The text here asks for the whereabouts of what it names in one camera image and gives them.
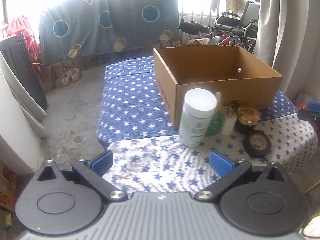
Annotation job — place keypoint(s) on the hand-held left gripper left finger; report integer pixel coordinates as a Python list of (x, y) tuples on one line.
[(102, 162)]

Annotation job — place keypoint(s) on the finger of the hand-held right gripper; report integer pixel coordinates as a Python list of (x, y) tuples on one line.
[(315, 105), (308, 115)]

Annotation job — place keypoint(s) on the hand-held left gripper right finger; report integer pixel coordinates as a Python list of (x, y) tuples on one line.
[(220, 163)]

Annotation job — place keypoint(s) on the black tape roll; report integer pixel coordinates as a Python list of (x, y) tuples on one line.
[(246, 144)]

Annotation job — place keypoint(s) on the green dropper bottle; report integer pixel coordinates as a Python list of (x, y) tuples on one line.
[(215, 126)]

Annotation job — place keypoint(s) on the white charger plug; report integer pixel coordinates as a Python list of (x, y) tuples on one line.
[(228, 123)]

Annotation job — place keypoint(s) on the white supplement bottle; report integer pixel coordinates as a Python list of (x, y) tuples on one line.
[(195, 125)]

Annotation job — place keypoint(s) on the gold lid black jar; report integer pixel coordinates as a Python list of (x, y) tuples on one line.
[(247, 115)]

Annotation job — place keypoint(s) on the brown cardboard box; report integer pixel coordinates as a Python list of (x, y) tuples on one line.
[(250, 90)]

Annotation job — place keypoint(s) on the pale plastic bag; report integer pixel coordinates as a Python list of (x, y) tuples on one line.
[(302, 98)]

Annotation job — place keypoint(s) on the beige curtain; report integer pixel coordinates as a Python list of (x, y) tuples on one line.
[(287, 42)]

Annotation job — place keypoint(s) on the blue white star blanket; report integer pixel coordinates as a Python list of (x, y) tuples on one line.
[(140, 100)]

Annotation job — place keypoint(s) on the white leaning board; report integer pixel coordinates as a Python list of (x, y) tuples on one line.
[(27, 115)]

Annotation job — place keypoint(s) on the printed cardboard carton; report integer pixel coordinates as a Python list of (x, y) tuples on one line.
[(6, 187)]

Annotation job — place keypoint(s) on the yellow wooden stick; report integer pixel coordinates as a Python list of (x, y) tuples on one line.
[(47, 65)]

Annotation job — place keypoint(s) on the grey padded leg rest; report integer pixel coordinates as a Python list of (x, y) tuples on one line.
[(216, 39)]

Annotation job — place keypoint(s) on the cream cloth bundle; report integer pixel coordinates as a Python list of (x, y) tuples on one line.
[(197, 41)]

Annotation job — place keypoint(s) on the black wheelchair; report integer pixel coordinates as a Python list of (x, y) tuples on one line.
[(225, 18)]

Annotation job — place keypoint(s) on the dark grey panel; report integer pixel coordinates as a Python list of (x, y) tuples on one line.
[(20, 65)]

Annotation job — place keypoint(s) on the beige hanging towel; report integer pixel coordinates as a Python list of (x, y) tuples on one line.
[(235, 2)]

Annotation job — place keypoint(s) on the blue circle print bedsheet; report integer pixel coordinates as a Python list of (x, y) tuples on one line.
[(125, 30)]

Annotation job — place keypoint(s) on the black padded armrest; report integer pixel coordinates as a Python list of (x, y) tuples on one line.
[(191, 27)]

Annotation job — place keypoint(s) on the dark hanging garment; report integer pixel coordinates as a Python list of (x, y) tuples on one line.
[(214, 1)]

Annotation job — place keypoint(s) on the pink hanging cloth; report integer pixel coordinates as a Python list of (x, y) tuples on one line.
[(17, 26)]

